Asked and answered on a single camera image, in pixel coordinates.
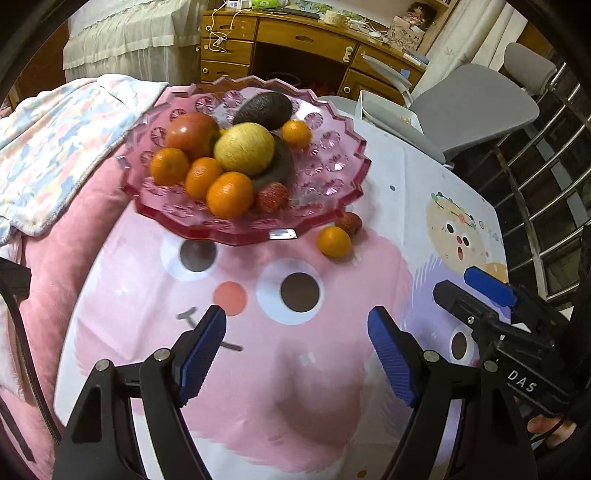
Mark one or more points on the grey office chair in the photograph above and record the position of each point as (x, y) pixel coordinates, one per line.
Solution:
(471, 101)

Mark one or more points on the yellow-green round fruit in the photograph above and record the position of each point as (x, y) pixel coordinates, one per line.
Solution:
(244, 147)

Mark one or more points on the white curtain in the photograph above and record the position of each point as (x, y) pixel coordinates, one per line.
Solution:
(480, 27)

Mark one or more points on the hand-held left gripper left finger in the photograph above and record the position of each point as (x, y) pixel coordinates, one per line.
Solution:
(203, 355)

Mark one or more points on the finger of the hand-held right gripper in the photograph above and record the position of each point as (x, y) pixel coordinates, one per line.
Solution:
(464, 307)
(489, 286)

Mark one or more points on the red lychee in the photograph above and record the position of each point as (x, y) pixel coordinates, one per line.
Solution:
(273, 197)
(348, 224)

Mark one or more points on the dark avocado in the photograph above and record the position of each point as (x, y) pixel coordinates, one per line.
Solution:
(263, 110)

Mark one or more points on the person's right hand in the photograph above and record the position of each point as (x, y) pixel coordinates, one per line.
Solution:
(561, 436)

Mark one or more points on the floral gift bag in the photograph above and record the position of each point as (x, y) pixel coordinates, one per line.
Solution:
(406, 34)

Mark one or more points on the large orange mandarin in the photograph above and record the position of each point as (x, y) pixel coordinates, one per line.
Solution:
(169, 167)
(231, 194)

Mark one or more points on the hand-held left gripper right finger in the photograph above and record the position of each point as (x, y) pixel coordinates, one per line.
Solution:
(392, 355)

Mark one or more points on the pink glass fruit plate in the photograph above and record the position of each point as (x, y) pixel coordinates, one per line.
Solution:
(323, 152)

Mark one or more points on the cartoon printed cloth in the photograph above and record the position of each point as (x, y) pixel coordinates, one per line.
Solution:
(300, 415)

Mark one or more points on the white bed skirt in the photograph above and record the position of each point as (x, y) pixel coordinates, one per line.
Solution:
(129, 41)

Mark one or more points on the metal railing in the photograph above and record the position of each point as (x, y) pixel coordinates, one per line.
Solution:
(535, 249)

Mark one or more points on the white box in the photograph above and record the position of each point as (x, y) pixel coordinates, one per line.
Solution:
(383, 108)

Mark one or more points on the small orange mandarin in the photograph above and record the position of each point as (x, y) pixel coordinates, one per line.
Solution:
(296, 134)

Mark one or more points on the red tomato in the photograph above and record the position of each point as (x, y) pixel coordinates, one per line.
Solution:
(191, 136)

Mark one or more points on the pastel patterned blanket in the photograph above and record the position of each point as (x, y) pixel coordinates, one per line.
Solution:
(55, 147)

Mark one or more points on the pink plush cushion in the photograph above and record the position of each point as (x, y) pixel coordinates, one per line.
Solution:
(55, 258)

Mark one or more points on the wooden desk with drawers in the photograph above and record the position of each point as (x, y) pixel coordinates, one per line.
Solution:
(300, 30)

